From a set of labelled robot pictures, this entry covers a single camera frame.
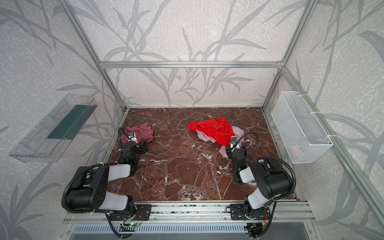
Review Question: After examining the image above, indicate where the dark pink ribbed cloth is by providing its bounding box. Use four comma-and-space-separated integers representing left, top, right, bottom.
124, 123, 154, 144

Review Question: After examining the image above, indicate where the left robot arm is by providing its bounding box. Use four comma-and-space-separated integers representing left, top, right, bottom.
61, 128, 149, 216

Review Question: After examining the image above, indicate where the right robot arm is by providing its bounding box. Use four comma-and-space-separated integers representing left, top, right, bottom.
226, 134, 297, 216

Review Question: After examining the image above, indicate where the light pink cloth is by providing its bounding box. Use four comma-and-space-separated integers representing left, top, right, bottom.
195, 125, 245, 159

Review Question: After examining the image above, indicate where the red cloth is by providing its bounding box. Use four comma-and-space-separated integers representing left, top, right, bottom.
188, 117, 235, 147

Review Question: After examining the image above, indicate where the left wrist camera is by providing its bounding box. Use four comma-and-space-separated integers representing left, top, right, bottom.
126, 132, 138, 144

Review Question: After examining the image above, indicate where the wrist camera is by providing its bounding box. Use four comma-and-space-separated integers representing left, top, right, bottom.
126, 132, 138, 144
230, 136, 238, 149

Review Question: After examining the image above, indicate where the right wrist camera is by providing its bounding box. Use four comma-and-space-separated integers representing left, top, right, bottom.
230, 136, 238, 149

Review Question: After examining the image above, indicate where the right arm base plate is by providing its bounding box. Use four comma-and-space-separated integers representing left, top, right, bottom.
225, 204, 271, 222

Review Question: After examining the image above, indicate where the aluminium front rail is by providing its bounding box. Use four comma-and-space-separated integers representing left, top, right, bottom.
62, 201, 316, 224

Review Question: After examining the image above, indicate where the aluminium cage frame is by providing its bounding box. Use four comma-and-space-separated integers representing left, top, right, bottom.
59, 1, 384, 224

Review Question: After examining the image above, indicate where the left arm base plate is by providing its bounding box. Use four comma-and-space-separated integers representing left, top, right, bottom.
110, 204, 152, 221

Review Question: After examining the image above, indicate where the white wire mesh basket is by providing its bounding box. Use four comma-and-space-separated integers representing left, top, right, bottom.
271, 91, 334, 164

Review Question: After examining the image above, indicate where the clear plastic wall bin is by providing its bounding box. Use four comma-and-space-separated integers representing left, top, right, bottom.
9, 94, 98, 163

